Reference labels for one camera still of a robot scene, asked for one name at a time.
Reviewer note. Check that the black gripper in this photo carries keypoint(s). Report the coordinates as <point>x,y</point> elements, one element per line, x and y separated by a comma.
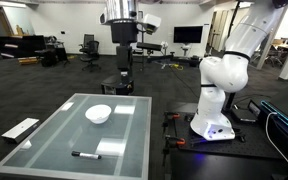
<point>124,33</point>

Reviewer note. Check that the white marker with black cap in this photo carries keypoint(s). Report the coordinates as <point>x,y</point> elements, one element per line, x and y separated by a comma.
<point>87,155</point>

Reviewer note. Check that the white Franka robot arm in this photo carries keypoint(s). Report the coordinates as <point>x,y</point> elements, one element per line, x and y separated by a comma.
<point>214,116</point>

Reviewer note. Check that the white bowl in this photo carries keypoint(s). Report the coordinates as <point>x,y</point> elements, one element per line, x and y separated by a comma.
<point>98,114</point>

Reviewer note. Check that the black round stand base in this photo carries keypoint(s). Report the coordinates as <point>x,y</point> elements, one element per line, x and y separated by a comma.
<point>112,86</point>

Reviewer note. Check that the black office chair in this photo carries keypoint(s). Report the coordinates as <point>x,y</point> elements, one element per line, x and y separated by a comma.
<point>88,38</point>
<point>91,53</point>

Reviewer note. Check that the white monitor stand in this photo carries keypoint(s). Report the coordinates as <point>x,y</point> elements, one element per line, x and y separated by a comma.
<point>185,49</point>

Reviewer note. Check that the black TV monitor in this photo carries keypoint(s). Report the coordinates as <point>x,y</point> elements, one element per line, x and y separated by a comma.
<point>188,34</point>

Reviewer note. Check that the black equipment cart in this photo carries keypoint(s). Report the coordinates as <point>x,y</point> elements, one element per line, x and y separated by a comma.
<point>52,51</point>

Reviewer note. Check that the yellow floor object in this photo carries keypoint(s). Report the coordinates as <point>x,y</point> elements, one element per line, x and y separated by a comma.
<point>28,60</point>

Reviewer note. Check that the black desk cabinet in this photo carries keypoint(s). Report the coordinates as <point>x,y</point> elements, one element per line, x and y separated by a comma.
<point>20,46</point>

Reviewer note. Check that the white keyboard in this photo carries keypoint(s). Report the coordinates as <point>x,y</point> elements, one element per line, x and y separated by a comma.
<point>20,130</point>

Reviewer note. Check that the black controller box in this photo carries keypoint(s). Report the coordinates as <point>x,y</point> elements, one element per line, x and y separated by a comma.
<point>243,115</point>

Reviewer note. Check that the black rack with blue light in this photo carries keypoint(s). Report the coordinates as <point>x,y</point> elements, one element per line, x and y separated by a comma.
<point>287,110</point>

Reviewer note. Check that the black bar stereo camera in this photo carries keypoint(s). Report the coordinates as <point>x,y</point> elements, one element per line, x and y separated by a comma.
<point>149,46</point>

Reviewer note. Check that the white camera box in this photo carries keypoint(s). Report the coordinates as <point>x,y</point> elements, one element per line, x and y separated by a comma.
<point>152,22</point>

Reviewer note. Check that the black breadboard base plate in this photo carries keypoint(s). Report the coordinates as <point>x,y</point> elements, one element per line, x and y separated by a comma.
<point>250,146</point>

